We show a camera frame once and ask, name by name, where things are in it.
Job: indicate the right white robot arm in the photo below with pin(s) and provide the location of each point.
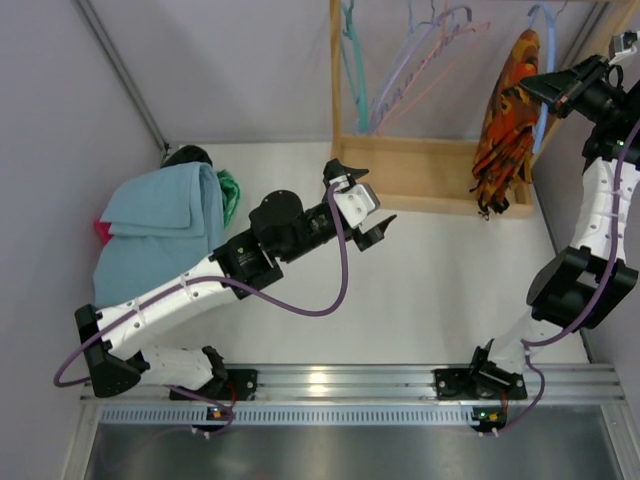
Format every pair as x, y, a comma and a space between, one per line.
590, 277

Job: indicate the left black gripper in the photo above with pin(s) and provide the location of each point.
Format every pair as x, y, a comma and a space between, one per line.
361, 233

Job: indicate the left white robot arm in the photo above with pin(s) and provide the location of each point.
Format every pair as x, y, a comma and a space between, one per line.
117, 342

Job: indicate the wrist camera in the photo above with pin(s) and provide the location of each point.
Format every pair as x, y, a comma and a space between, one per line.
356, 204
623, 47

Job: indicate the aluminium mounting rail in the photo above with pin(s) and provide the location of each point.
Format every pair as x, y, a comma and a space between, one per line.
566, 384

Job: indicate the wooden clothes rack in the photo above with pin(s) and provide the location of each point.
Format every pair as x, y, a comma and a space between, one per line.
424, 163

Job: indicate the orange patterned trousers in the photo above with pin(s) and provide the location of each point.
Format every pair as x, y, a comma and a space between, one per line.
505, 148

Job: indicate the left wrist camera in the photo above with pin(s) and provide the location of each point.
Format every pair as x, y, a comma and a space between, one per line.
356, 204

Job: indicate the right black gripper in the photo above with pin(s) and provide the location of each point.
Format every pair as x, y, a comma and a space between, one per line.
575, 93

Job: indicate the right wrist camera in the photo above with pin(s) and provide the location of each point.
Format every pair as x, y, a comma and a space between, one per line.
623, 47

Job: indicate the black trousers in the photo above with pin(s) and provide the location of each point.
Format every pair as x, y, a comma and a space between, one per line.
187, 154

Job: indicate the teal hanger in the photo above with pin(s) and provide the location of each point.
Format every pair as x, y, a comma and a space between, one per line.
351, 54

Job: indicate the pink hanger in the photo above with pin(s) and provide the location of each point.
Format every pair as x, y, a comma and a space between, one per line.
437, 70

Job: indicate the light blue hanger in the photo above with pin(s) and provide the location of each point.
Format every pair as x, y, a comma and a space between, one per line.
397, 63

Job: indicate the green garment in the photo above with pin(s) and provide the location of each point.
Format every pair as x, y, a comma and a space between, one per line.
231, 195

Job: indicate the lilac hanger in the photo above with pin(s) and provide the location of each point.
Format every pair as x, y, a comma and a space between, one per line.
429, 43

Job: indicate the light blue trousers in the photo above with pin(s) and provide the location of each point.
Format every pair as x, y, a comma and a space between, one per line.
161, 225

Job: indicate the pink garment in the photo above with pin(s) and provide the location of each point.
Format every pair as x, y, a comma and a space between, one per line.
102, 230

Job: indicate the slotted cable duct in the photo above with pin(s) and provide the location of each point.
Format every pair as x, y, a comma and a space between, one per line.
300, 415

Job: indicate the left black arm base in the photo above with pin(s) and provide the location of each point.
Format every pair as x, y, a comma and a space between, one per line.
241, 384

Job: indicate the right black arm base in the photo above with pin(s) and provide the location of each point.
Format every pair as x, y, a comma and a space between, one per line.
465, 385

